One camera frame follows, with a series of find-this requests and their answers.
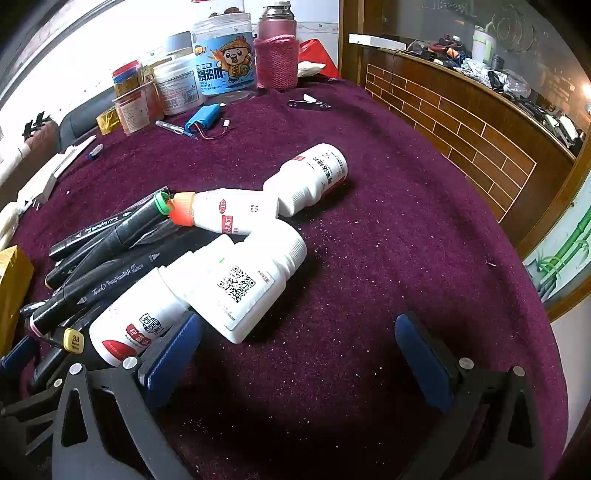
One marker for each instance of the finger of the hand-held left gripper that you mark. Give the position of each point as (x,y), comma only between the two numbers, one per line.
(17,354)

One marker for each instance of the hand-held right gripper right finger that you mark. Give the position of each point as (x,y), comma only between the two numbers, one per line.
(425,364)

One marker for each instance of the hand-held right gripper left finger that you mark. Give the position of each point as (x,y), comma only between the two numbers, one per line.
(175,350)

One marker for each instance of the white bottle with red label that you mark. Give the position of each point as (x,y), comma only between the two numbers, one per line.
(138,318)

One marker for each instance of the gold-edged white box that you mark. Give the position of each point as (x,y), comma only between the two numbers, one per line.
(14,295)

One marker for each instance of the black gadget with yellow knob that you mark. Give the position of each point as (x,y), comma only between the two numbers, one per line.
(115,279)

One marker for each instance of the white bottle with square code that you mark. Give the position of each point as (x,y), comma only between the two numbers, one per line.
(249,277)

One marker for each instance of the green-capped black marker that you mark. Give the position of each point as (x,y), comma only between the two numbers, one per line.
(124,230)

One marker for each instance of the maroon tablecloth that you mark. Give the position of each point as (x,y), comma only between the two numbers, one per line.
(369,258)

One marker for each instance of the plain white pill bottle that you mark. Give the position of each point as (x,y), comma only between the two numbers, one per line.
(309,180)

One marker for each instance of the wooden brick-pattern counter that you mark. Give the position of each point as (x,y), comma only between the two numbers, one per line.
(438,129)

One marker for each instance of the clear cup with orange contents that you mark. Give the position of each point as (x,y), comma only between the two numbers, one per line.
(136,110)

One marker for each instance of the black chair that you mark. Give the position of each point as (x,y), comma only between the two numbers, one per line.
(85,115)

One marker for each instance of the white jar with label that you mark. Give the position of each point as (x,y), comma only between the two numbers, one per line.
(178,90)

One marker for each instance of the red-lidded jar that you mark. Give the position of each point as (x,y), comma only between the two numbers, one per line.
(127,74)

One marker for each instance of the metal nail clipper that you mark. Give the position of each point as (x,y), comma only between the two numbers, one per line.
(309,102)

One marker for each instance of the blue cartoon snack jar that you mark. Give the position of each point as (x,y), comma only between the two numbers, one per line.
(224,60)

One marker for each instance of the assorted counter clutter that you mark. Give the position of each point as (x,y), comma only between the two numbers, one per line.
(498,78)

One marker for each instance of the grey-lidded container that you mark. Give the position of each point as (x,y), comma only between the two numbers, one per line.
(179,44)

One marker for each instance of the red plastic bag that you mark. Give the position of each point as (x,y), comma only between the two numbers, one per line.
(318,57)

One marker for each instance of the flat white box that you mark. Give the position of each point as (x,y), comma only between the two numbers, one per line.
(376,41)

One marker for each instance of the white and green cup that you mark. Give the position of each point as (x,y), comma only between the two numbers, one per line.
(483,41)

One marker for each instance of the wood-framed glass panel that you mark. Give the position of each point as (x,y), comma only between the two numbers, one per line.
(415,18)

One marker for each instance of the bamboo wall picture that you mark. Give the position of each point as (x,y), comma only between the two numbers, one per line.
(563,258)

